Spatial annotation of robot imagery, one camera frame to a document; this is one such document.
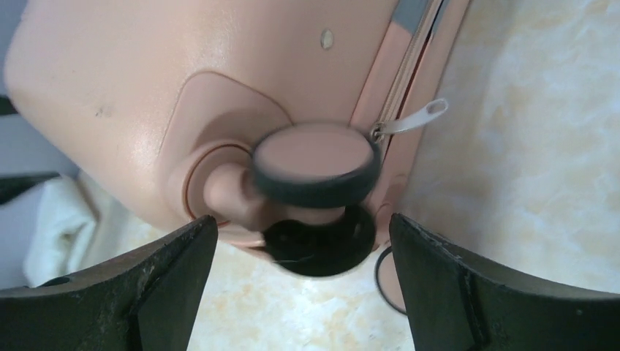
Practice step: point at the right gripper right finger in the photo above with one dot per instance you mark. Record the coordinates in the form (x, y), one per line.
(456, 299)

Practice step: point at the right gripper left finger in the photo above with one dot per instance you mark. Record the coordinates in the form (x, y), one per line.
(145, 299)

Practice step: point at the white cloth under left arm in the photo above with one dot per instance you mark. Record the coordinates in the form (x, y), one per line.
(80, 225)

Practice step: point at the pink suitcase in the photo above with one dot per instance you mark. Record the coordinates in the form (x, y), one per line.
(295, 124)

